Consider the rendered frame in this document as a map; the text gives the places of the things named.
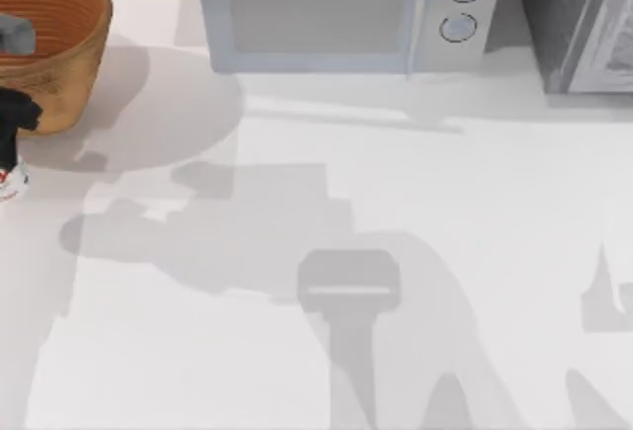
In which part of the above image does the microwave door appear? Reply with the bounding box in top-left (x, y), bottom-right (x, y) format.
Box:
top-left (195, 0), bottom-right (429, 76)

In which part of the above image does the pale microwave oven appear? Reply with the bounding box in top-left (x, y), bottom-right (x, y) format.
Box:
top-left (194, 0), bottom-right (509, 77)

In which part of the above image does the woven wooden basket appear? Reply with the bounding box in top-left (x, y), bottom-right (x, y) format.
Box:
top-left (0, 0), bottom-right (115, 136)

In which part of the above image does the grey object in basket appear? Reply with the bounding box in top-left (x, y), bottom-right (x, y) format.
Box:
top-left (0, 14), bottom-right (37, 56)

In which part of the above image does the microwave door handle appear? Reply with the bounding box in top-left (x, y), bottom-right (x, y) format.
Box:
top-left (407, 0), bottom-right (430, 81)

